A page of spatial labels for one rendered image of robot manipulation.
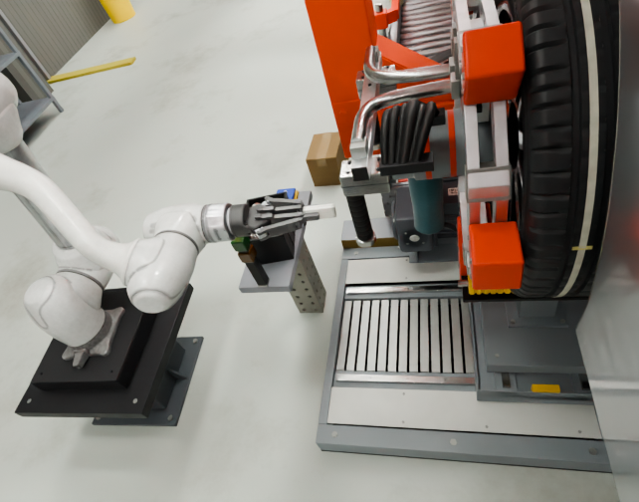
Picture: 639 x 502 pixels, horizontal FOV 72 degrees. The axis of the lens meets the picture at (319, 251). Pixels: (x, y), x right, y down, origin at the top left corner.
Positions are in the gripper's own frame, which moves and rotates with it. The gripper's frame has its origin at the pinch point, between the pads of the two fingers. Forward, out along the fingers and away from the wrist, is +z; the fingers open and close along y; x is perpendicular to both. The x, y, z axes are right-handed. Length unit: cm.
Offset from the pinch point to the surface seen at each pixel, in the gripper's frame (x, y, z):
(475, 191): 16.3, 18.2, 28.9
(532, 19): 36, 7, 37
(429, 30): -42, -201, 46
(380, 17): -22, -177, 18
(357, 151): 19.7, 8.3, 11.0
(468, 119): 24.9, 11.0, 28.6
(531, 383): -63, 11, 50
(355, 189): 11.8, 8.5, 9.6
